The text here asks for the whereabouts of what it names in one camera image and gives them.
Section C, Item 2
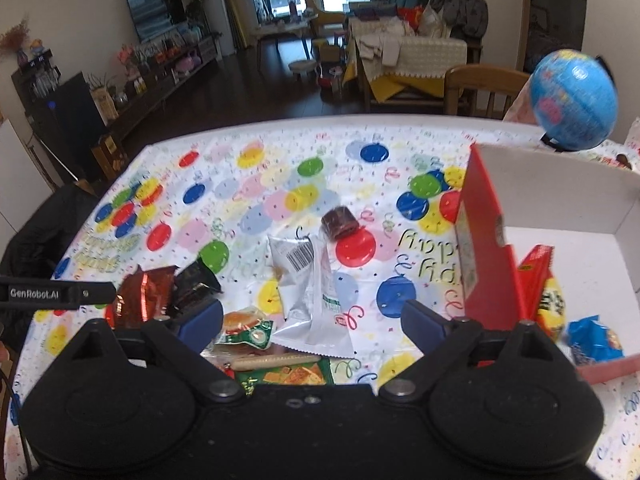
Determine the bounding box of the yellow armchair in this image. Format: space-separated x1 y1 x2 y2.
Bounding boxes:
300 0 348 41

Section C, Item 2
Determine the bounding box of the red-brown foil snack packet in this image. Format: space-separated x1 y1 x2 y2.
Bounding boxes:
114 265 177 330

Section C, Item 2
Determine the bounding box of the green cracker packet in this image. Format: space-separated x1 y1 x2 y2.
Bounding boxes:
235 359 334 387

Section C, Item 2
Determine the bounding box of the black jacket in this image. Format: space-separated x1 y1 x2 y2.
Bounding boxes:
0 182 100 283

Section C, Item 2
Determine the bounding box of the sofa with beige cover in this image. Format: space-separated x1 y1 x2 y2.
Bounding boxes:
345 0 490 113

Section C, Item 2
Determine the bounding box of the red cardboard box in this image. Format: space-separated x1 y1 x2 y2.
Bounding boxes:
452 142 640 386

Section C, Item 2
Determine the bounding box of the dried flower bouquet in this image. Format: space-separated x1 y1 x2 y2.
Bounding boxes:
0 19 32 58

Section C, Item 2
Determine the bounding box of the black cabinet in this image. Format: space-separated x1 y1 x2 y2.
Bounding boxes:
11 66 110 183

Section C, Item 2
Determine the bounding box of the black foil snack packet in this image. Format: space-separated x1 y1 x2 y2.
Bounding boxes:
171 260 224 312

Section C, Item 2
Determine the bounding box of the balloon-print tablecloth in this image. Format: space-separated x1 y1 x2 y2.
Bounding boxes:
5 114 640 480

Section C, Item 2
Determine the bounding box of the round wooden stool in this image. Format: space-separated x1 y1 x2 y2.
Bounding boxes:
288 59 321 82

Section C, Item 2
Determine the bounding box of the blue snack packet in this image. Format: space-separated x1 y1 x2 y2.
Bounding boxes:
566 315 627 367

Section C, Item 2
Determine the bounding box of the beige snack stick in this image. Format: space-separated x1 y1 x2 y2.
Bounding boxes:
229 353 322 372

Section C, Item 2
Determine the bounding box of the red snack packet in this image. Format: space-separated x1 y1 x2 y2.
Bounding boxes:
516 244 556 322

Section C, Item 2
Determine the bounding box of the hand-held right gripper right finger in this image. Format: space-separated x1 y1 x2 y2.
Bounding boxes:
377 299 563 403

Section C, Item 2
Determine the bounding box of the green burger-print snack packet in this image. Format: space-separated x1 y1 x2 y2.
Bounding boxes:
214 307 277 351

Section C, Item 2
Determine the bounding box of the blue globe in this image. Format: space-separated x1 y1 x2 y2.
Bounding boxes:
530 49 619 153

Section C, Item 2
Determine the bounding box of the small light table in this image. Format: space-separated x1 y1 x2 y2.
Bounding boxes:
251 17 322 70

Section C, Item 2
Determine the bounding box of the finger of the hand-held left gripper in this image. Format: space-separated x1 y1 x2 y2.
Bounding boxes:
0 275 119 311

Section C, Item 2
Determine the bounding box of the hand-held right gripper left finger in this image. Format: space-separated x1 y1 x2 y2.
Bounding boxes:
70 299 247 403

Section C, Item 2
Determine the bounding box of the silver snack packet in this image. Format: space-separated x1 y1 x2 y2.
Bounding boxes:
266 233 357 359

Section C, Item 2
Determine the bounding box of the wooden chair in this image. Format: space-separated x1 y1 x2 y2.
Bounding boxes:
444 64 532 121

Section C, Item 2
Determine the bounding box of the long dark television cabinet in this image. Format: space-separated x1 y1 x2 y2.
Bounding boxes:
90 35 224 161

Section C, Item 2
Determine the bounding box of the flat-screen television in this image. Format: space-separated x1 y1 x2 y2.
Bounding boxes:
125 0 187 44

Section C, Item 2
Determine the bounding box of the dark red wrapped candy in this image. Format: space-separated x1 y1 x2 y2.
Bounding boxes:
321 207 361 239

